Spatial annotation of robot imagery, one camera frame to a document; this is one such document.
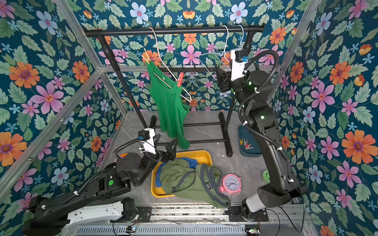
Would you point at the olive grey tank top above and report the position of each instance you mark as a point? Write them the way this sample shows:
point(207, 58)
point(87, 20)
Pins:
point(201, 183)

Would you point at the pink alarm clock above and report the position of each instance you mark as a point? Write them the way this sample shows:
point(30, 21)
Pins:
point(231, 184)

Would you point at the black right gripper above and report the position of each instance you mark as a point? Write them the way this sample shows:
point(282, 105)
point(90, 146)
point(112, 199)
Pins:
point(221, 79)

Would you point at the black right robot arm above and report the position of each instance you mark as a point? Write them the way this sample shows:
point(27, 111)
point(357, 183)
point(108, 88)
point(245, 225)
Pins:
point(252, 90)

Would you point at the green round smiley toy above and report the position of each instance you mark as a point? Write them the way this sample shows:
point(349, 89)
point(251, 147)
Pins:
point(266, 176)

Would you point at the yellow plastic tray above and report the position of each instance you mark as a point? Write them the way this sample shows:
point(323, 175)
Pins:
point(202, 156)

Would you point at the black clothes rack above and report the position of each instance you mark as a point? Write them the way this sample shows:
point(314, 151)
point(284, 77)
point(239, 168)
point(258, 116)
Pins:
point(222, 122)

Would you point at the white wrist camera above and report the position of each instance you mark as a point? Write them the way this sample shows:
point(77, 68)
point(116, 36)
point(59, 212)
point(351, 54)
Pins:
point(239, 59)
point(146, 139)

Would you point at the blue tank top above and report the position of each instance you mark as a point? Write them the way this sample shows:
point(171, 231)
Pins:
point(192, 164)

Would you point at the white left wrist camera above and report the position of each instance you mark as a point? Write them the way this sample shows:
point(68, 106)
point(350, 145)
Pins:
point(146, 139)

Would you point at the red clothespin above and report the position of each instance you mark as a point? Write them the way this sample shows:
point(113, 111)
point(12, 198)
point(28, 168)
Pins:
point(180, 79)
point(250, 147)

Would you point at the green tank top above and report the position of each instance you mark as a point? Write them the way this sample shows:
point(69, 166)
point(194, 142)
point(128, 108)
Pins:
point(171, 109)

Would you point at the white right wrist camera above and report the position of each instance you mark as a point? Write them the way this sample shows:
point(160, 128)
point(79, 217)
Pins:
point(239, 59)

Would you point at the white wire hanger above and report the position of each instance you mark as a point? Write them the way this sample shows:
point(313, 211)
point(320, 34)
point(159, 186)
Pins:
point(242, 35)
point(218, 53)

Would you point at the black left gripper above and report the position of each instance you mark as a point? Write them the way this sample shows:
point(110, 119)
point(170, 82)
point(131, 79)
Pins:
point(168, 155)

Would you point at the dark teal tray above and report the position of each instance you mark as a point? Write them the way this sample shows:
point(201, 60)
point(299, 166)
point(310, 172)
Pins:
point(243, 133)

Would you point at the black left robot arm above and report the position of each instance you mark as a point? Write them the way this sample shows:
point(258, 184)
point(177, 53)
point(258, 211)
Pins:
point(135, 160)

